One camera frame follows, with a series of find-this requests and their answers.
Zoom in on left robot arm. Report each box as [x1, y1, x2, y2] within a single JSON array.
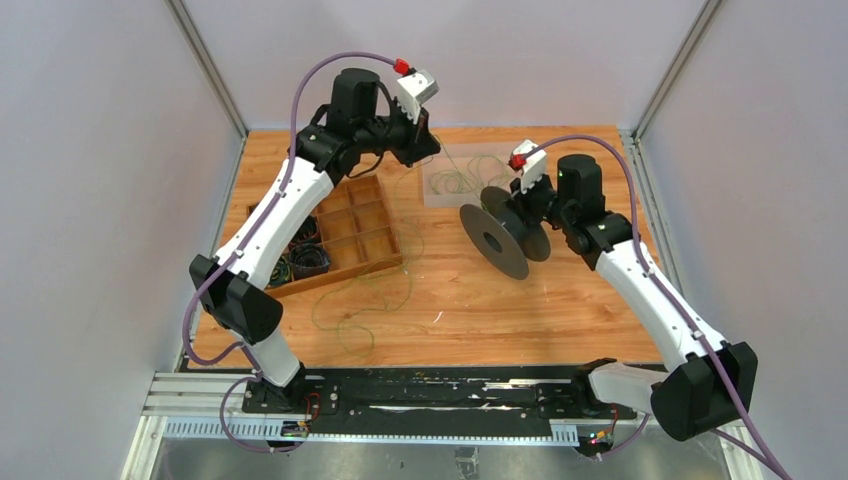
[[187, 68, 440, 413]]

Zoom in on translucent plastic bin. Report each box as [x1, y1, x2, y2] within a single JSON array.
[[420, 142, 517, 209]]

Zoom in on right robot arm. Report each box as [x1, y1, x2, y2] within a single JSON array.
[[508, 153, 758, 441]]

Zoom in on dark grey spool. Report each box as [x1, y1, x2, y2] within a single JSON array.
[[459, 186, 551, 280]]

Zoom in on green wire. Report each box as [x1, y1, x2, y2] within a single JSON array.
[[311, 135, 511, 362]]

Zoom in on wooden compartment tray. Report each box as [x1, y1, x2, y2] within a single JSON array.
[[266, 176, 403, 298]]

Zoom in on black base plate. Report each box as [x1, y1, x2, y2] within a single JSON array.
[[241, 365, 637, 440]]

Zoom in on purple cable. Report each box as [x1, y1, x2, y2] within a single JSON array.
[[510, 135, 793, 480], [181, 51, 412, 455]]

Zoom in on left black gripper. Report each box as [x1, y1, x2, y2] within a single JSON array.
[[357, 97, 442, 168]]

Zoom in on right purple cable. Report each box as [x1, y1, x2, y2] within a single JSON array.
[[510, 135, 793, 480]]

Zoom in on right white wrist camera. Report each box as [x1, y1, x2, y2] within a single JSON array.
[[508, 139, 547, 194]]

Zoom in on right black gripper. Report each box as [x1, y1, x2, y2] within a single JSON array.
[[505, 168, 573, 230]]

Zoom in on aluminium frame rail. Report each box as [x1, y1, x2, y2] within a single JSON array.
[[122, 370, 760, 480]]

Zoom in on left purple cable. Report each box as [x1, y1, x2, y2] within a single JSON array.
[[181, 51, 412, 455]]

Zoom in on green wires in bin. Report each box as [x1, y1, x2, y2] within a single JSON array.
[[427, 155, 515, 197]]

